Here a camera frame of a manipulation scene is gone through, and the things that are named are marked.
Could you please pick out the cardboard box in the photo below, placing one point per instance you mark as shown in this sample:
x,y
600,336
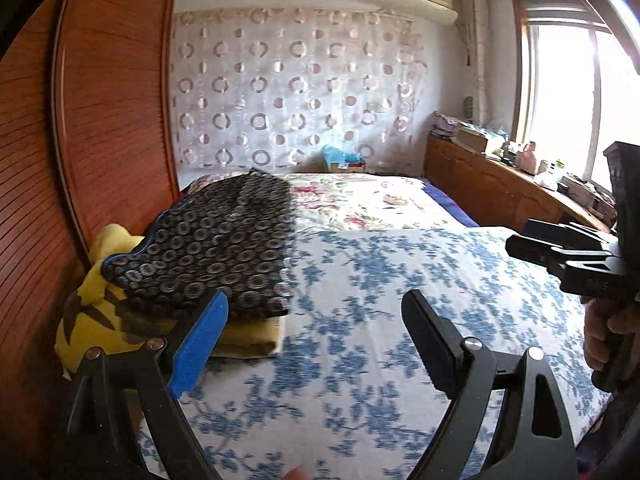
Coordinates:
x,y
472,139

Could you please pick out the blue box behind bed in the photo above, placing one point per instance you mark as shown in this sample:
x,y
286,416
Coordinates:
x,y
345,162

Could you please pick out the person's left hand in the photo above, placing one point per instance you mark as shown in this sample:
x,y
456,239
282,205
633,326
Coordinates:
x,y
298,474

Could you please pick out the blue floral bedsheet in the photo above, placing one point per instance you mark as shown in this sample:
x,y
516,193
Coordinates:
x,y
375,270

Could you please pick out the stack of papers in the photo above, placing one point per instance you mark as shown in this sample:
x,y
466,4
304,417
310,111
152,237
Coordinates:
x,y
444,125

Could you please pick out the wooden cabinet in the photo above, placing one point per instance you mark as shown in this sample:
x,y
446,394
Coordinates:
x,y
480,185

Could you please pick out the pale yellow folded cloth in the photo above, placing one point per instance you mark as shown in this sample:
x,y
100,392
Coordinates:
x,y
255,337

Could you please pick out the person's right hand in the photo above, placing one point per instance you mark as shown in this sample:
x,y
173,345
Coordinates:
x,y
595,335

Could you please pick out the dark blue blanket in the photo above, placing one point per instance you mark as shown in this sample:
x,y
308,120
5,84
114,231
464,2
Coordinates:
x,y
457,210

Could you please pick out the pale pink bag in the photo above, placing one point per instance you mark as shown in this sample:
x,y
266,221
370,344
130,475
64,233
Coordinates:
x,y
545,178

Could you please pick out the bundled window curtain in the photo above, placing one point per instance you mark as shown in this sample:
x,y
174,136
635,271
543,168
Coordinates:
x,y
475,60

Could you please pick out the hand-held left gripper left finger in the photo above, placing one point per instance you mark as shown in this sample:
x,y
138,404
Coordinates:
x,y
197,345

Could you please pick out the circle-print sheer curtain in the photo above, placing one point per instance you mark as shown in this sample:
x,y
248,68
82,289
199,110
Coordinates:
x,y
300,85

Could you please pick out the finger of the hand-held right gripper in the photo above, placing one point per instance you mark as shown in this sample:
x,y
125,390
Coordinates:
x,y
530,250
542,230

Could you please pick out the dark circle-print garment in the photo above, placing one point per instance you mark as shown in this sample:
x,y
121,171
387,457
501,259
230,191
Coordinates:
x,y
215,240

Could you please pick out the pink floral quilt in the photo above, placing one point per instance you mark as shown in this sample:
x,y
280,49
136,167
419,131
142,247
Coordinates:
x,y
360,200

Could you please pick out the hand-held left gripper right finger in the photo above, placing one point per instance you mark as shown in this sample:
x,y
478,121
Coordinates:
x,y
432,345

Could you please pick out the wooden slatted wardrobe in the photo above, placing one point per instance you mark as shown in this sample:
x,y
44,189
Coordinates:
x,y
100,110

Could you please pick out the window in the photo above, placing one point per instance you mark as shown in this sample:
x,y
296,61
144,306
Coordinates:
x,y
560,85

